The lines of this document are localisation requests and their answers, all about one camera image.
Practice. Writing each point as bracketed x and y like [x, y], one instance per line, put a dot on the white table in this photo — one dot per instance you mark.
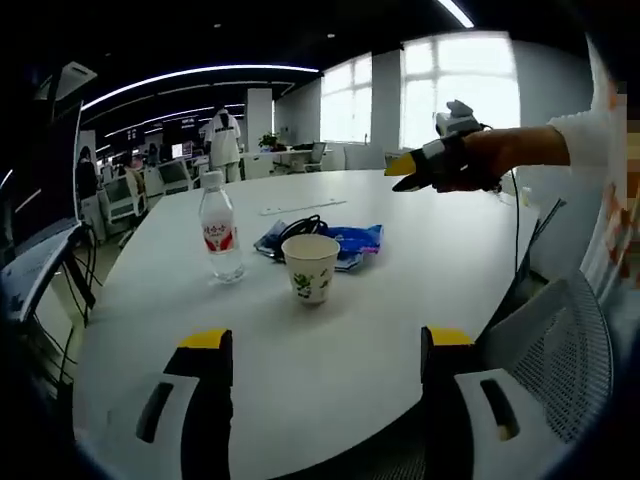
[325, 350]

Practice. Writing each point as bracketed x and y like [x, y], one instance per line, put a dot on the ceiling air conditioner unit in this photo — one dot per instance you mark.
[77, 72]

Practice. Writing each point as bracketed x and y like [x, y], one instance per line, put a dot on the row of white office desks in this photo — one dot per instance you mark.
[175, 175]

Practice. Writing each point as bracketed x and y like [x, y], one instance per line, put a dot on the clear bag with blue item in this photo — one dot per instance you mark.
[267, 242]

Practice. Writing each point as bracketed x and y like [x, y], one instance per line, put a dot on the dark display panel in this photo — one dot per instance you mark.
[45, 175]

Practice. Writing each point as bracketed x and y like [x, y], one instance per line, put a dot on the grey mesh office chair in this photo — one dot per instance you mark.
[550, 360]

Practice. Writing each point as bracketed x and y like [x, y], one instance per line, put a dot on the blue printed packet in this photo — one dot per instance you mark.
[357, 245]

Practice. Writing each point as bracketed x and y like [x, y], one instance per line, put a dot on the person's own body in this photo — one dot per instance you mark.
[592, 240]

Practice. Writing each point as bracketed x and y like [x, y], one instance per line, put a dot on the clear water bottle red label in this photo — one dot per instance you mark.
[220, 235]

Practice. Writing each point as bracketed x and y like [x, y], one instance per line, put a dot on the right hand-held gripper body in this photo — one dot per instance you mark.
[447, 155]

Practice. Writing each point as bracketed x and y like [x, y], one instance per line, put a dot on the large window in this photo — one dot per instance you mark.
[450, 90]

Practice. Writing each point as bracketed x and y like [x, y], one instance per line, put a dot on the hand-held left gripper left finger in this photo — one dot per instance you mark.
[210, 380]

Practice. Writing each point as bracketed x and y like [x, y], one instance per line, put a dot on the paper cup with green print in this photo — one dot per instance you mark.
[310, 275]

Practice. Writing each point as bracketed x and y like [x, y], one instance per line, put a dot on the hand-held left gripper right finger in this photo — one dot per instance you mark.
[445, 380]

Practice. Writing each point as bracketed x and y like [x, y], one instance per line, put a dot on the long ceiling light strip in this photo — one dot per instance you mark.
[200, 75]

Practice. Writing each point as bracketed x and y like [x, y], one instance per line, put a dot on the black tripod stand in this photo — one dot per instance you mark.
[85, 280]

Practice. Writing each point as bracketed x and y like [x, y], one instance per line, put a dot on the potted green plant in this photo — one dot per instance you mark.
[270, 141]

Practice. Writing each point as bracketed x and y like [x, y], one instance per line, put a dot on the person's right hand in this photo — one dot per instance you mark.
[482, 160]

